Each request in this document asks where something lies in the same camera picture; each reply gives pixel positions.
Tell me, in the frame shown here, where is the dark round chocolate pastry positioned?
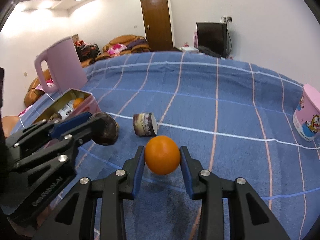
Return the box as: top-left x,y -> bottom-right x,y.
93,112 -> 119,146

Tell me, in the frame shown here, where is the orange mandarin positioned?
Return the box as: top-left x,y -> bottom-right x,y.
144,135 -> 181,176
73,98 -> 84,109

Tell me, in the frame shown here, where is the white packet in tin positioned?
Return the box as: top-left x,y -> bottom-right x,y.
57,104 -> 74,120

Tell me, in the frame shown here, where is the pink tin box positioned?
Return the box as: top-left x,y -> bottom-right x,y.
33,89 -> 101,124

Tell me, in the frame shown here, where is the brown armchair near kettle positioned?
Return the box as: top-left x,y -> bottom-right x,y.
24,69 -> 55,107

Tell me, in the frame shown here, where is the pink electric kettle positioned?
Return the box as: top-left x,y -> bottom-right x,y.
34,36 -> 87,94

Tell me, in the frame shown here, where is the brown leather sofa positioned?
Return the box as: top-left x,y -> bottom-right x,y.
95,35 -> 151,61

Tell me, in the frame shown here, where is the blue plaid tablecloth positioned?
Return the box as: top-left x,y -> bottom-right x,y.
75,52 -> 319,239

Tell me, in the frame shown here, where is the pink cartoon paper cup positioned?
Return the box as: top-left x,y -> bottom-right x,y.
293,84 -> 320,141

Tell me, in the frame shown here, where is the white tv stand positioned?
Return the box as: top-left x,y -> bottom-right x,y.
178,46 -> 199,54

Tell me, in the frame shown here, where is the brown wooden door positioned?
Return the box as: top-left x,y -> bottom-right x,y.
140,0 -> 173,51

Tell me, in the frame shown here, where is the pink box beside television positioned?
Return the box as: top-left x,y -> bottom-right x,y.
193,31 -> 198,48

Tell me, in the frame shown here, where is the black television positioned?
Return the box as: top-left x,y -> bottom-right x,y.
196,22 -> 228,58

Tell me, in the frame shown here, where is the black cable at socket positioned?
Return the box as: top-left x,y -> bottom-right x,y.
220,16 -> 233,59

